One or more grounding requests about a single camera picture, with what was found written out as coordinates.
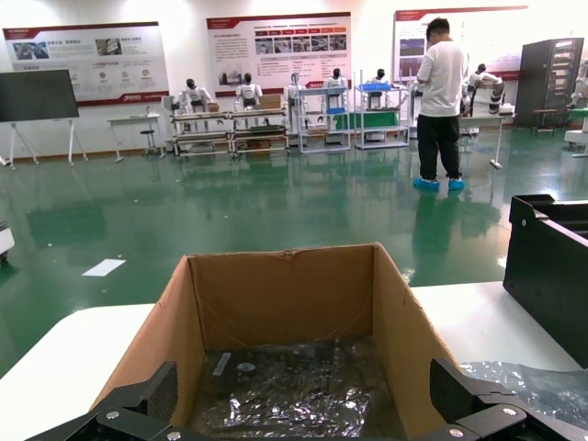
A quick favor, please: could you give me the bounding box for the small wooden bench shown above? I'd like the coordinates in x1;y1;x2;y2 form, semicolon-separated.
532;107;560;136

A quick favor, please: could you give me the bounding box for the white pipe shelf rack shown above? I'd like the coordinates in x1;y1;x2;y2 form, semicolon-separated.
297;85;353;154
353;69;412;151

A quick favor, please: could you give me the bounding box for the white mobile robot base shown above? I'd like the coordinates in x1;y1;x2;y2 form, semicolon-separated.
0;220;16;266

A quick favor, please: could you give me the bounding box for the long conveyor rack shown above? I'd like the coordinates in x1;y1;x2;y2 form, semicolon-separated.
168;107;291;160

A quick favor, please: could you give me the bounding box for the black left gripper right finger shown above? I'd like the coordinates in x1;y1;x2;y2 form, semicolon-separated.
429;357;588;441

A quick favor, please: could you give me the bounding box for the silver anti-static bag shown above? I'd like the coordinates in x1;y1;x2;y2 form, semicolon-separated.
461;360;588;428
190;337;391;437

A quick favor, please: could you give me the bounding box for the black stool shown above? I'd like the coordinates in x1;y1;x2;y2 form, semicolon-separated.
140;129;167;160

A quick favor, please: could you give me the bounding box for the black server rack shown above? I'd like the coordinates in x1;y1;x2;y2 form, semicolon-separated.
514;37;585;129

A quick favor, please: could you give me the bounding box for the person in white shirt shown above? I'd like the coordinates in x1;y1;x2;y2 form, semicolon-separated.
412;17;470;194

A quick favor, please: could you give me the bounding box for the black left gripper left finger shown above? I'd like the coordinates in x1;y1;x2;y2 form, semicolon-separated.
27;360;194;441

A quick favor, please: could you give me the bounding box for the wall poster board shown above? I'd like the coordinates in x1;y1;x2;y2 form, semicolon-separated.
205;12;353;98
392;5;529;84
2;21;170;107

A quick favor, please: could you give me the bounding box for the brown cardboard box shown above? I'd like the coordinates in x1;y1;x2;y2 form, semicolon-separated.
89;242;465;440

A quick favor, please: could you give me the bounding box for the white table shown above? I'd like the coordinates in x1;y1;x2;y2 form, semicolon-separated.
458;112;516;170
106;113;163;163

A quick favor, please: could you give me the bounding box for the black screen on white stand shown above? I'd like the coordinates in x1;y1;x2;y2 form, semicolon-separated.
0;68;89;171

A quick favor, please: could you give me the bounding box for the black slotted plastic container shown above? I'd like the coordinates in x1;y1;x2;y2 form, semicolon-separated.
503;193;588;371

